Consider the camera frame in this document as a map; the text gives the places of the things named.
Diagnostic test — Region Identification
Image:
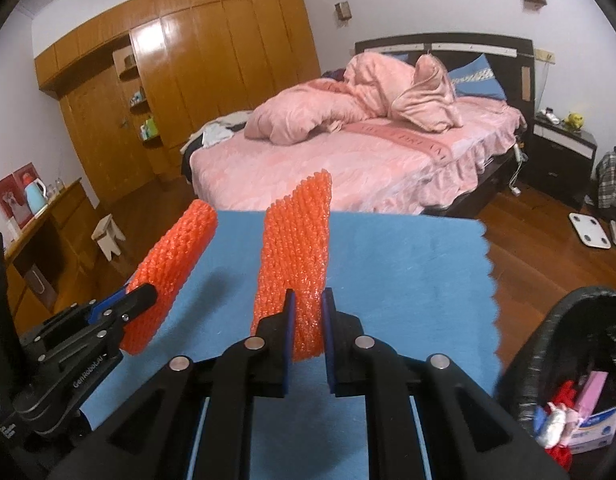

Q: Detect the black bed headboard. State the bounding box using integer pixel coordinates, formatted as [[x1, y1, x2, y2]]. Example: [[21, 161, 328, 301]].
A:
[[355, 32, 536, 125]]

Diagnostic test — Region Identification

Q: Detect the blue electric kettle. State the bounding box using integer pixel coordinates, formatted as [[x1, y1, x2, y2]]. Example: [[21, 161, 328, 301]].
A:
[[21, 172, 47, 216]]

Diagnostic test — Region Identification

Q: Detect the blue pillow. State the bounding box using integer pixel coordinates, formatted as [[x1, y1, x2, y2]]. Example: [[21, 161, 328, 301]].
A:
[[448, 54, 506, 101]]

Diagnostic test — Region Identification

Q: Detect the white blue glove box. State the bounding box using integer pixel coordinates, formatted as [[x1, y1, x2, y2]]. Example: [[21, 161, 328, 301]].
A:
[[570, 406, 616, 455]]

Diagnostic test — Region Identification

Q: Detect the yellow toy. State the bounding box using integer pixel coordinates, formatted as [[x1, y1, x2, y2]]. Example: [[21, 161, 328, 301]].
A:
[[564, 113, 585, 131]]

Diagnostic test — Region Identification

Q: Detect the white tissue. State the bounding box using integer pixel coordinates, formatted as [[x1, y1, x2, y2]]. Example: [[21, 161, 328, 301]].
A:
[[535, 403, 567, 450]]

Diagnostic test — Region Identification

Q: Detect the black nightstand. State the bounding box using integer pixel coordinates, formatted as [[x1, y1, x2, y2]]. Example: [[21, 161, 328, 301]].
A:
[[522, 117, 598, 210]]

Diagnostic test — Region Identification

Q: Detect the white small stool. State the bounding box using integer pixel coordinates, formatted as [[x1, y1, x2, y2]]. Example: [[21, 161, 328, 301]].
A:
[[91, 214, 125, 261]]

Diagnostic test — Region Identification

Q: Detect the wall power socket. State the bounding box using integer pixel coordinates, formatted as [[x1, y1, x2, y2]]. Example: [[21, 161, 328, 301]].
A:
[[534, 48, 555, 64]]

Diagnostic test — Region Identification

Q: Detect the wooden side desk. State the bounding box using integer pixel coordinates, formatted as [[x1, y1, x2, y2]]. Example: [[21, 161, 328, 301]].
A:
[[5, 180, 99, 335]]

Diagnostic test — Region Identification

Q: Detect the blue table cloth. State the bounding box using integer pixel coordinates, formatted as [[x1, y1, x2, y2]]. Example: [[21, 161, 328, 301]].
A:
[[80, 210, 504, 480]]

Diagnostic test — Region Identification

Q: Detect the black lined trash bin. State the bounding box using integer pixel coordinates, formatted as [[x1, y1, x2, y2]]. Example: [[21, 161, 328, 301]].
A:
[[494, 286, 616, 479]]

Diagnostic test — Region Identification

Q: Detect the pink duvet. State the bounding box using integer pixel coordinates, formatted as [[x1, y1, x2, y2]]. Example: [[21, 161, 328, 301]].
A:
[[245, 52, 463, 146]]

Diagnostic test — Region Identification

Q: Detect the pink face mask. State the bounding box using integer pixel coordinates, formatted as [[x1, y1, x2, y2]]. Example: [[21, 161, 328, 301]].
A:
[[574, 370, 608, 420]]

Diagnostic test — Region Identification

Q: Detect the bed with pink sheet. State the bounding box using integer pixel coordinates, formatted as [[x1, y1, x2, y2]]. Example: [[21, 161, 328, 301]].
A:
[[181, 32, 537, 219]]

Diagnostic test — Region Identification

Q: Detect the wooden wardrobe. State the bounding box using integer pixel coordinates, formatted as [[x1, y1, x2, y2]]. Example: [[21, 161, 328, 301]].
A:
[[34, 0, 320, 205]]

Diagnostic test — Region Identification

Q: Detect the white bathroom scale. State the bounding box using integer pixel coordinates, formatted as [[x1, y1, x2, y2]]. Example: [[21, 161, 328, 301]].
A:
[[568, 212, 612, 249]]

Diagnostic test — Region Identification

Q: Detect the clothes pile on bed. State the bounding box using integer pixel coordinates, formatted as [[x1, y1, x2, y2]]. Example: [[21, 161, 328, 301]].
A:
[[180, 110, 251, 183]]

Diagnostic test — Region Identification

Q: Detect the orange foam net sleeve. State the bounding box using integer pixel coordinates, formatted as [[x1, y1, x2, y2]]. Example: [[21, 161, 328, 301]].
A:
[[250, 170, 332, 362]]

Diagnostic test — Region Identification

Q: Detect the red cloth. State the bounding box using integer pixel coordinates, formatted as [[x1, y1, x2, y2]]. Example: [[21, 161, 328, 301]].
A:
[[537, 380, 580, 471]]

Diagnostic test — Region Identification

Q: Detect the blue plastic wrapper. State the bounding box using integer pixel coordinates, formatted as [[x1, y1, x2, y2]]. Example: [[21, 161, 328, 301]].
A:
[[532, 405, 548, 437]]

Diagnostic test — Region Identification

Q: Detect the left wall lamp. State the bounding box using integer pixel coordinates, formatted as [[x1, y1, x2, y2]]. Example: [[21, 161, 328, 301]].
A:
[[335, 1, 352, 22]]

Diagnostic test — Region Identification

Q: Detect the red picture frame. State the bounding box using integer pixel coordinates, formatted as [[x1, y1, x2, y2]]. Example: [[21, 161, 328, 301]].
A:
[[0, 162, 41, 229]]

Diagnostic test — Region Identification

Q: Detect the plaid bag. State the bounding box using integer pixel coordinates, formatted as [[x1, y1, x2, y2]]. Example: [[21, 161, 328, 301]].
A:
[[596, 146, 616, 209]]

